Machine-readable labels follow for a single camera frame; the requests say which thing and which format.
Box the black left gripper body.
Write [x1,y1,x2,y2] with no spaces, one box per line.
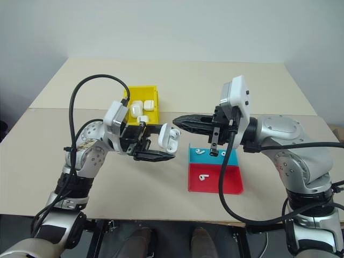
[119,121,152,160]

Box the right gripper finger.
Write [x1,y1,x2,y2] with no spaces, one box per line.
[176,114,215,125]
[171,119,213,135]

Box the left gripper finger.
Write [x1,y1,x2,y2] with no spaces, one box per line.
[133,149,177,162]
[145,124,163,135]

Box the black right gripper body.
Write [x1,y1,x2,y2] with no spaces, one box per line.
[208,104,242,157]

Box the yellow plastic bin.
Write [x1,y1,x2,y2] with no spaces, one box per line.
[123,85,161,126]

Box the blue plastic tray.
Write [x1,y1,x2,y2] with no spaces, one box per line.
[188,143,239,166]

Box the red plastic tray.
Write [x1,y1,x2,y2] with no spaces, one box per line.
[188,163,245,194]

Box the dark brown rounded shape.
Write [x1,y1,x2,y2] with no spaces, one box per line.
[191,227,219,258]
[128,227,153,258]

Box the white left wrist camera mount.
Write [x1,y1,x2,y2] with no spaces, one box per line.
[103,100,130,156]

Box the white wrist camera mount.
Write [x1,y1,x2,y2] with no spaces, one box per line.
[103,100,130,156]
[219,75,252,151]

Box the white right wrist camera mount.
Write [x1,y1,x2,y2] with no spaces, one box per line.
[219,75,252,151]

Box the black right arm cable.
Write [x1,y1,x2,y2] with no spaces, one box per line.
[218,118,344,225]

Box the black metal table frame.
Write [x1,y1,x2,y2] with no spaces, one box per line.
[83,219,292,258]

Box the thin white floor cable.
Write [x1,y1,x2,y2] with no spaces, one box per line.
[261,231,270,258]

